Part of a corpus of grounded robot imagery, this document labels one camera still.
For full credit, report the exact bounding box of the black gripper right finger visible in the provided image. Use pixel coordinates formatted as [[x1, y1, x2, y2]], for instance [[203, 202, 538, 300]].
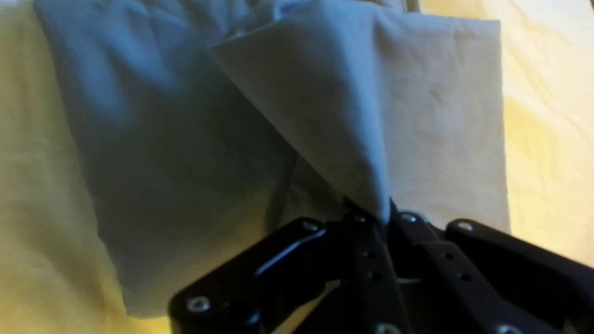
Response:
[[388, 208, 594, 334]]

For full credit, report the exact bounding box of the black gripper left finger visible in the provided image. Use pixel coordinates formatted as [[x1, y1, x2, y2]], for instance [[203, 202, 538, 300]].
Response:
[[167, 211, 397, 334]]

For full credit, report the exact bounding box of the grey sheet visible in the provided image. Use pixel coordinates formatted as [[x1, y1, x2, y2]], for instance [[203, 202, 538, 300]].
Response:
[[32, 0, 397, 319], [271, 11, 513, 233]]

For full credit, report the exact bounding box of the white pillow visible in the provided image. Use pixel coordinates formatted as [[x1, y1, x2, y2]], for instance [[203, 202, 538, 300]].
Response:
[[0, 0, 594, 334]]

